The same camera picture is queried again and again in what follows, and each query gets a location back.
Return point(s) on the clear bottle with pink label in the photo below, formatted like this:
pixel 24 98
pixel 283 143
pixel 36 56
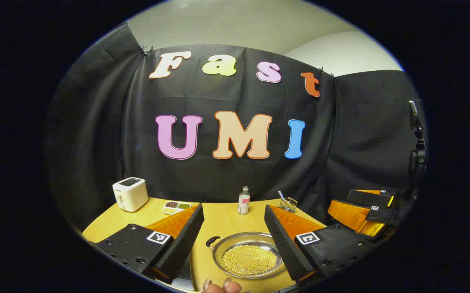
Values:
pixel 243 203

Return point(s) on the white divided dish of beans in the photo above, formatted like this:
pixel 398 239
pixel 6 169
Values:
pixel 175 207

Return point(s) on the striped straw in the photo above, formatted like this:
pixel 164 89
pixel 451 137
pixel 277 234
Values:
pixel 281 195

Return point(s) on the pile of yellow soybeans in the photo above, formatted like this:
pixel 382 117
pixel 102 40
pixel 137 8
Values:
pixel 249 260

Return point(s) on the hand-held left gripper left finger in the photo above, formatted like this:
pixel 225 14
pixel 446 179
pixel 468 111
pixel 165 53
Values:
pixel 180 244

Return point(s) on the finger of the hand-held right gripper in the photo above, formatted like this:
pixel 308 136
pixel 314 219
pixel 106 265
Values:
pixel 369 198
pixel 350 215

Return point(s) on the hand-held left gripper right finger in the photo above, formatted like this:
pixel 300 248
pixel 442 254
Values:
pixel 285 244

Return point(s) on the white toaster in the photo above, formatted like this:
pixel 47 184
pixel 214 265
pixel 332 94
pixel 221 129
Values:
pixel 131 195

